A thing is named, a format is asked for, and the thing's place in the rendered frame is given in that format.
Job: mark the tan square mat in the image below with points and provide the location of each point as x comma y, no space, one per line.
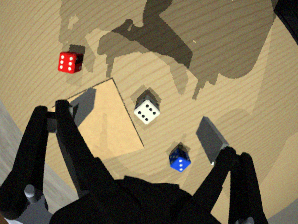
108,130

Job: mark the blue die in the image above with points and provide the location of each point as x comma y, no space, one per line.
179,160

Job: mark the red die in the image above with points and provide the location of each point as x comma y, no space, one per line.
70,62

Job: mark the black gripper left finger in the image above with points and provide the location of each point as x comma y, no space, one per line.
21,195

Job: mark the white die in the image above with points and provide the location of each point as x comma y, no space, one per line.
147,109

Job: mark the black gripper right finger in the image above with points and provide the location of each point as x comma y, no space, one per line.
245,199

